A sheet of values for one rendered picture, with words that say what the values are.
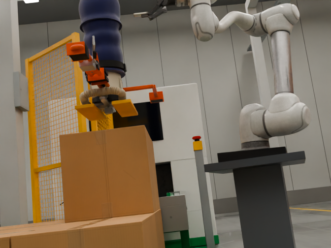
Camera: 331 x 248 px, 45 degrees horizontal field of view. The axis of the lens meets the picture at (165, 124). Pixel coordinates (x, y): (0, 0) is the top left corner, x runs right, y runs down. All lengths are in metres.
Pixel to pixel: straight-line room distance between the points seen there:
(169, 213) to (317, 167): 9.98
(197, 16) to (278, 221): 1.10
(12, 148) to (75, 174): 1.63
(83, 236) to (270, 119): 1.27
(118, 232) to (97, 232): 0.06
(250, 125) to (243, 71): 9.99
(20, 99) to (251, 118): 2.00
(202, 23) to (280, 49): 0.55
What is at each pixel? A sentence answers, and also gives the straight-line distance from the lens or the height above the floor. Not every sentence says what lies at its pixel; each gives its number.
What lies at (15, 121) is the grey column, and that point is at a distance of 3.47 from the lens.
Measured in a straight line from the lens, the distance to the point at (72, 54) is 1.64.
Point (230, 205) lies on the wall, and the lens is 11.35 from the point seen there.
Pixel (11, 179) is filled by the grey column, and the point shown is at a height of 0.88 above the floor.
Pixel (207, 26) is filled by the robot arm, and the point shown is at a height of 1.38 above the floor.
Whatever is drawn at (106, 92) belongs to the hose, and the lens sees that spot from 2.04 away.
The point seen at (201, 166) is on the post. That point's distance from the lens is 3.03.
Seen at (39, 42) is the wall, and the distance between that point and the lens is 12.71.
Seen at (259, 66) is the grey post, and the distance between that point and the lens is 5.67.
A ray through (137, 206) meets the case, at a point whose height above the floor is 0.58.
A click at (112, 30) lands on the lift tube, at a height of 1.54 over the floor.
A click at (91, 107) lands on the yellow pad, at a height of 1.10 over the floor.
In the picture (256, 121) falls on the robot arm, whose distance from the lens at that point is 2.21.
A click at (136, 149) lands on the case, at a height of 0.83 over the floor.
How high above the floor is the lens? 0.60
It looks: 10 degrees up
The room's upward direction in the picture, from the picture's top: 7 degrees counter-clockwise
